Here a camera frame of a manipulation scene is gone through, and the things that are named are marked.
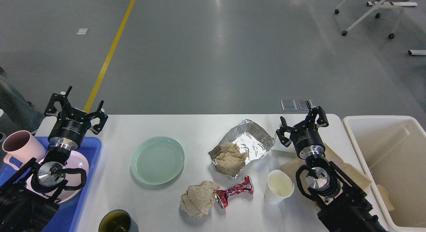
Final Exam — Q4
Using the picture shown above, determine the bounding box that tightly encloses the brown paper scrap in bin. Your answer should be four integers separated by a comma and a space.
376, 184, 395, 212

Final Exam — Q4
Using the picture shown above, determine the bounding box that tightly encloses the floor socket plate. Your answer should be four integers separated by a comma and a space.
281, 100, 298, 111
297, 100, 313, 111

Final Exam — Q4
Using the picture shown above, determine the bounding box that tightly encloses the blue plastic tray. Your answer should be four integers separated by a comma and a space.
0, 136, 102, 232

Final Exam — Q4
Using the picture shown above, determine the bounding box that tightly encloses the dark teal mug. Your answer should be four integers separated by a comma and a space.
98, 209, 139, 232

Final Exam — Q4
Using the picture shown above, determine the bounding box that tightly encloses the left floor socket plate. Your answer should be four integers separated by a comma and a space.
281, 100, 298, 111

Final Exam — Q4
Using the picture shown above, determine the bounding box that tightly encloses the white bar on floor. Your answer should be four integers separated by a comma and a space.
408, 50, 426, 56

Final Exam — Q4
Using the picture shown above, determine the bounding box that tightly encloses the lying white paper cup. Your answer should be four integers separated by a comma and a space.
272, 133, 296, 154

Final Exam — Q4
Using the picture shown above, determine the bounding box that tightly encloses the white plastic bin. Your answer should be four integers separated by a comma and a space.
342, 116, 426, 232

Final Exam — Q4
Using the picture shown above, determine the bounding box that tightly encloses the right floor socket plate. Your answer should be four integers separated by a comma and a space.
297, 100, 313, 111

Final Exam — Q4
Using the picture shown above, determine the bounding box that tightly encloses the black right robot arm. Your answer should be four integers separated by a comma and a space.
276, 101, 385, 232

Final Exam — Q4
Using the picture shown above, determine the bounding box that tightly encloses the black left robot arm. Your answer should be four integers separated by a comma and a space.
1, 86, 108, 232

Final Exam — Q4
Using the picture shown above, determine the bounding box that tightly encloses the pink plate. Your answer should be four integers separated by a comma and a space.
26, 150, 89, 204

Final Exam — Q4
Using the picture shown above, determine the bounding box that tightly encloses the light green plate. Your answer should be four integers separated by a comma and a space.
130, 136, 185, 185

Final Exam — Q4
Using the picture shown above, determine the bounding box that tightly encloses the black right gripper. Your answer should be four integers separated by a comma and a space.
276, 101, 329, 160

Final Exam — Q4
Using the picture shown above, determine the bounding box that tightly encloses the white rolling chair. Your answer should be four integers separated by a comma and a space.
342, 0, 418, 39

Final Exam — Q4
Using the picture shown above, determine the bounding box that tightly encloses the upright white paper cup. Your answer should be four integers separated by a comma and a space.
264, 169, 295, 204

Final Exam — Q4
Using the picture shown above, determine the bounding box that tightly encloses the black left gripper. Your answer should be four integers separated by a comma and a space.
44, 86, 108, 151

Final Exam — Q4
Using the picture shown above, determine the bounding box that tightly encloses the crumpled brown paper ball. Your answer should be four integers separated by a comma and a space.
180, 180, 220, 218

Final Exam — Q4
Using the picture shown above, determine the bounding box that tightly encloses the aluminium foil tray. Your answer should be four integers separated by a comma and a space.
208, 119, 275, 178

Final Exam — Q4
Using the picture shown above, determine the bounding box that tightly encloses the brown paper bag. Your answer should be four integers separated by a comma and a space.
280, 144, 372, 194

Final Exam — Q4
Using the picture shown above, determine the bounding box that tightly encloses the person in jeans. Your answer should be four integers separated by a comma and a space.
0, 75, 45, 135

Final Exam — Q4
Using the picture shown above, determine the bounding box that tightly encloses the pink mug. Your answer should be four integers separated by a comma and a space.
2, 130, 47, 171

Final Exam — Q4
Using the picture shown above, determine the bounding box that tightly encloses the crumpled brown paper in foil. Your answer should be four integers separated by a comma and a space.
214, 142, 248, 177

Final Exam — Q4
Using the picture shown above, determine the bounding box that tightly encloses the crushed red can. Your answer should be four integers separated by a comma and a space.
215, 175, 254, 209

